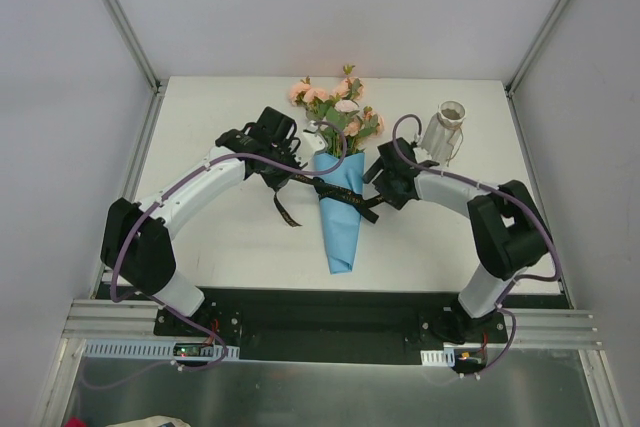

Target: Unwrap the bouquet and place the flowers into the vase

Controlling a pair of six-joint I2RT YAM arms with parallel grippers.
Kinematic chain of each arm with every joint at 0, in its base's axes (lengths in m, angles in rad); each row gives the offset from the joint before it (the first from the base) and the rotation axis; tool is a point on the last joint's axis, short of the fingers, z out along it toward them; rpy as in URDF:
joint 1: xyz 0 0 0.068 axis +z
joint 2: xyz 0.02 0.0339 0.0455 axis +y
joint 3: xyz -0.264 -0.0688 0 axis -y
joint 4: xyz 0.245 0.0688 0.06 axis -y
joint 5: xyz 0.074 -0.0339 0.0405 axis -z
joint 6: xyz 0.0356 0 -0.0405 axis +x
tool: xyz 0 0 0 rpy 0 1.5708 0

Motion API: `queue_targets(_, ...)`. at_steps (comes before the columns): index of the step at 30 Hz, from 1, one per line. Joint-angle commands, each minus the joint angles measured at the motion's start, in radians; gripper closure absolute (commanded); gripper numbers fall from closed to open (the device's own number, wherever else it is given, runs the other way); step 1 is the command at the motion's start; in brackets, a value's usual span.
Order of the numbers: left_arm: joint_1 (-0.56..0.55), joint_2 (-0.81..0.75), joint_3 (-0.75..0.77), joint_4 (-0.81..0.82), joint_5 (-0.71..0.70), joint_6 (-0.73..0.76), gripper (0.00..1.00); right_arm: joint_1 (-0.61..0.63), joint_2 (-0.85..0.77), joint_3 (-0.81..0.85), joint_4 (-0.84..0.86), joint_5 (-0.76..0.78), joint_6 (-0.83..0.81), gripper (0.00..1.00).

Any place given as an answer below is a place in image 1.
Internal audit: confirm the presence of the front aluminium frame rail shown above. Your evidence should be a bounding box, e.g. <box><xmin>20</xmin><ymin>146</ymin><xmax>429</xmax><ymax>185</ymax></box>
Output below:
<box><xmin>62</xmin><ymin>300</ymin><xmax>604</xmax><ymax>350</ymax></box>

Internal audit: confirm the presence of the red cloth item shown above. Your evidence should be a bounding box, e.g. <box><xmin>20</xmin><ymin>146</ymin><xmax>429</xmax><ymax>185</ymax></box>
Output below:
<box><xmin>63</xmin><ymin>417</ymin><xmax>87</xmax><ymax>427</ymax></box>

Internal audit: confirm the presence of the white cable duct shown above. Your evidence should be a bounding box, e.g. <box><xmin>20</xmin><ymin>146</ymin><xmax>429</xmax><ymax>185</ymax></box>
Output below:
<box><xmin>84</xmin><ymin>340</ymin><xmax>240</xmax><ymax>362</ymax></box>
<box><xmin>420</xmin><ymin>347</ymin><xmax>455</xmax><ymax>368</ymax></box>

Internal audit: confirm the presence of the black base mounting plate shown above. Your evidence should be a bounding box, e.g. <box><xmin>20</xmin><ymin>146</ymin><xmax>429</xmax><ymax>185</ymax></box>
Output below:
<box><xmin>152</xmin><ymin>286</ymin><xmax>519</xmax><ymax>362</ymax></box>

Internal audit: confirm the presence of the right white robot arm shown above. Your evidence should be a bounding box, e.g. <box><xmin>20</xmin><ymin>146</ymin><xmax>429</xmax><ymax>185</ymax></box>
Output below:
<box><xmin>363</xmin><ymin>138</ymin><xmax>549</xmax><ymax>345</ymax></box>

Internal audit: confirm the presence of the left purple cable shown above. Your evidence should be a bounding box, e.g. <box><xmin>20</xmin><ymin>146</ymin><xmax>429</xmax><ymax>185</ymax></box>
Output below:
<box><xmin>109</xmin><ymin>119</ymin><xmax>349</xmax><ymax>373</ymax></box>

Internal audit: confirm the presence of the white ribbed ceramic vase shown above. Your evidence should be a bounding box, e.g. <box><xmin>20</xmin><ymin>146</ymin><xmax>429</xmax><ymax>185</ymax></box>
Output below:
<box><xmin>418</xmin><ymin>100</ymin><xmax>466</xmax><ymax>167</ymax></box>

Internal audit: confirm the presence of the aluminium frame post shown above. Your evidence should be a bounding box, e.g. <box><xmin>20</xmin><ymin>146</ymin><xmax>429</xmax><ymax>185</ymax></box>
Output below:
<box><xmin>101</xmin><ymin>0</ymin><xmax>162</xmax><ymax>94</ymax></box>
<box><xmin>505</xmin><ymin>0</ymin><xmax>573</xmax><ymax>98</ymax></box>

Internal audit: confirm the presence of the beige cloth bag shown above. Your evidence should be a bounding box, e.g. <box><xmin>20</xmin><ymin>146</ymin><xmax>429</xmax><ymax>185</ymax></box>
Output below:
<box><xmin>109</xmin><ymin>415</ymin><xmax>190</xmax><ymax>427</ymax></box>

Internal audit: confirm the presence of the blue wrapping paper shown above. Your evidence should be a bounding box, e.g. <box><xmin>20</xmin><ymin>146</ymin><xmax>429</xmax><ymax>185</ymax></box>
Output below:
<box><xmin>319</xmin><ymin>153</ymin><xmax>365</xmax><ymax>274</ymax></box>

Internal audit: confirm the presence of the left white cable duct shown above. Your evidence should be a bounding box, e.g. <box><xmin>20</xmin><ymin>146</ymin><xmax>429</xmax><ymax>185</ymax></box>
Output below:
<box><xmin>84</xmin><ymin>340</ymin><xmax>240</xmax><ymax>362</ymax></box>

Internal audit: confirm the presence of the black ribbon gold lettering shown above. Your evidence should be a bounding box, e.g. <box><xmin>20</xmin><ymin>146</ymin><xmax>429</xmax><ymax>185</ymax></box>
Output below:
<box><xmin>289</xmin><ymin>174</ymin><xmax>385</xmax><ymax>224</ymax></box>

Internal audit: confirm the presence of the left aluminium frame post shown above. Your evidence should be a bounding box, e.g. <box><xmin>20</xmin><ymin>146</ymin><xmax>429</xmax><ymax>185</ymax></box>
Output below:
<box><xmin>101</xmin><ymin>0</ymin><xmax>162</xmax><ymax>94</ymax></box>

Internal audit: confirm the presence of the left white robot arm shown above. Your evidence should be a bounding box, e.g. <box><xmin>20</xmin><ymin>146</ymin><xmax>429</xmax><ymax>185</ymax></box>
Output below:
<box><xmin>100</xmin><ymin>107</ymin><xmax>304</xmax><ymax>336</ymax></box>

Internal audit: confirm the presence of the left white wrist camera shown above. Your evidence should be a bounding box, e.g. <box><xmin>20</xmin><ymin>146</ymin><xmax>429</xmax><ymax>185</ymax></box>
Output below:
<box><xmin>299</xmin><ymin>121</ymin><xmax>327</xmax><ymax>157</ymax></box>

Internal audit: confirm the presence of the right white cable duct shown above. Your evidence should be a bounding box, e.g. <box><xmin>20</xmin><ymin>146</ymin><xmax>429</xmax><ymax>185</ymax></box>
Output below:
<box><xmin>420</xmin><ymin>347</ymin><xmax>455</xmax><ymax>368</ymax></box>

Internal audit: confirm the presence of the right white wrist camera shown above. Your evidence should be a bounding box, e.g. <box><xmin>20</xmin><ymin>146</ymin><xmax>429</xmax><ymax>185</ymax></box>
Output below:
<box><xmin>411</xmin><ymin>136</ymin><xmax>431</xmax><ymax>163</ymax></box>

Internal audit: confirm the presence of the pink artificial flower bouquet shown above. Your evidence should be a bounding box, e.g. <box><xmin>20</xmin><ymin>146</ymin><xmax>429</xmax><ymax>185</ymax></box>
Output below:
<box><xmin>288</xmin><ymin>64</ymin><xmax>384</xmax><ymax>158</ymax></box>

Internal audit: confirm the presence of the right aluminium frame post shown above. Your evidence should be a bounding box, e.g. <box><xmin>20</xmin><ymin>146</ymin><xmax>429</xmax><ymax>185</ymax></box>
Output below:
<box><xmin>505</xmin><ymin>0</ymin><xmax>573</xmax><ymax>98</ymax></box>

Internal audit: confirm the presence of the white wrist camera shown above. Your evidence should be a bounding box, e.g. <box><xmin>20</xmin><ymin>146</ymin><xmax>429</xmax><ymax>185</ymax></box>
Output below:
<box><xmin>299</xmin><ymin>121</ymin><xmax>327</xmax><ymax>157</ymax></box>
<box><xmin>411</xmin><ymin>136</ymin><xmax>431</xmax><ymax>163</ymax></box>

